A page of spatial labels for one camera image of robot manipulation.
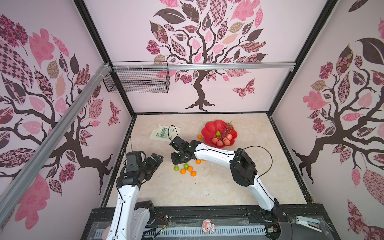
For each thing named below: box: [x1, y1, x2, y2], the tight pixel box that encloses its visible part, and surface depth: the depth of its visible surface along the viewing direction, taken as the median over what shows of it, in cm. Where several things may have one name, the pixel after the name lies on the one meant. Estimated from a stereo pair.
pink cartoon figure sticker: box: [201, 218, 216, 234], surface depth 70 cm
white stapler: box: [295, 215, 322, 233], surface depth 71 cm
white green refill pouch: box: [149, 124, 181, 143], surface depth 109 cm
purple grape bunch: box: [221, 121, 234, 140], surface depth 106 cm
